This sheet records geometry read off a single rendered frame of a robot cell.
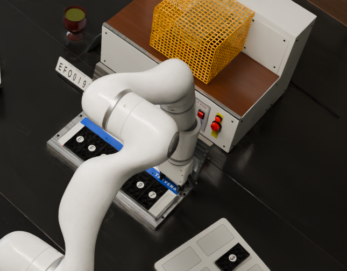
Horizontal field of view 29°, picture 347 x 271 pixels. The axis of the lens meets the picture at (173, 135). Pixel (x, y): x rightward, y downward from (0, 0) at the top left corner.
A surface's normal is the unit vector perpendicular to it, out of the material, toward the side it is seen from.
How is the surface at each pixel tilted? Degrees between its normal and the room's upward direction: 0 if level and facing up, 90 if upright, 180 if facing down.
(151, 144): 38
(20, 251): 8
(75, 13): 0
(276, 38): 90
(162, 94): 81
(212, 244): 0
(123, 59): 90
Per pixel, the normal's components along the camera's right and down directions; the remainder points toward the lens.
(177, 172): -0.55, 0.65
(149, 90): 0.00, 0.71
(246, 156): 0.11, -0.55
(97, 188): 0.15, 0.18
